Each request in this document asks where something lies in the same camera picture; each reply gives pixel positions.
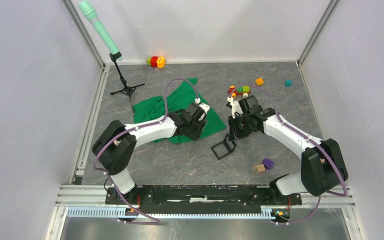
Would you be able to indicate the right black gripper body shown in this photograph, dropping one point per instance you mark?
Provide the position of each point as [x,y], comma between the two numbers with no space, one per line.
[240,126]

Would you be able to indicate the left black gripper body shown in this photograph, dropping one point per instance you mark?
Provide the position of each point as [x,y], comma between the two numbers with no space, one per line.
[196,129]

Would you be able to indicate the black square tray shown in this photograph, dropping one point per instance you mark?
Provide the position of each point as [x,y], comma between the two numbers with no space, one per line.
[230,145]
[219,150]

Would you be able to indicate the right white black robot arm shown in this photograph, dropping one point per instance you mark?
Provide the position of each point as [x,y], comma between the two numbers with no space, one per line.
[322,166]

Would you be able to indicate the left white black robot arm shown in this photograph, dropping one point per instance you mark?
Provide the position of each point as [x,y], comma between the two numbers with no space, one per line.
[115,146]

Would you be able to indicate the colourful toy brick train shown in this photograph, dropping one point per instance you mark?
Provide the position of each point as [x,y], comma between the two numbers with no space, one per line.
[243,91]

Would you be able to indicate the orange toy brick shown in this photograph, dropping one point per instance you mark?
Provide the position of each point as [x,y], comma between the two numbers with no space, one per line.
[259,81]

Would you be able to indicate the purple cube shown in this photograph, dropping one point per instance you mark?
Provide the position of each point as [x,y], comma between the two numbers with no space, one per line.
[268,163]

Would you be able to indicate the tan wooden cube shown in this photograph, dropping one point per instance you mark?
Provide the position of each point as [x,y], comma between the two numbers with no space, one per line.
[260,168]

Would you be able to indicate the teal cube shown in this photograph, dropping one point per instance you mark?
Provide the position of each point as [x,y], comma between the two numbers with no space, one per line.
[288,83]

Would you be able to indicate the black tripod stand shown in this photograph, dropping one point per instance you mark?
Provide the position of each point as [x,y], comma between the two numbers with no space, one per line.
[127,89]

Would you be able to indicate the mint green microphone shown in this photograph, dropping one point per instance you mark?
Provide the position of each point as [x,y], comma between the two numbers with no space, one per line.
[92,17]

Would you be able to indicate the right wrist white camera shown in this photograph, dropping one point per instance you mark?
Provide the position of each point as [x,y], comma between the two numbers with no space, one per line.
[234,106]

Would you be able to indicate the wrist white camera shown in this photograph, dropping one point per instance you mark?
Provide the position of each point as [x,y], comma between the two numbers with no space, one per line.
[203,106]
[234,106]

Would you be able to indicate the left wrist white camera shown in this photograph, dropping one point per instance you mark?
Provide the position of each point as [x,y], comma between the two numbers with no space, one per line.
[203,106]

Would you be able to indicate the red green orange ring toy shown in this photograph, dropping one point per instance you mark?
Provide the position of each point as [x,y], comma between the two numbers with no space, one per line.
[156,61]

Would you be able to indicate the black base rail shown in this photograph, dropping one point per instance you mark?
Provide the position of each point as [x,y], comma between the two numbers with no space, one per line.
[202,199]

